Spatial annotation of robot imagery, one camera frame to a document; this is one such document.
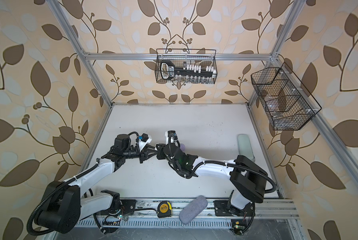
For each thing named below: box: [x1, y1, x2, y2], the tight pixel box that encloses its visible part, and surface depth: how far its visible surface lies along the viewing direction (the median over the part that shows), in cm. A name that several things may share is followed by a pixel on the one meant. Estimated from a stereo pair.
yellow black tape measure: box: [157, 200, 173, 218], surface depth 73 cm
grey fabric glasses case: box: [179, 195, 208, 225], surface depth 72 cm
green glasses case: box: [237, 134, 256, 162], surface depth 96 cm
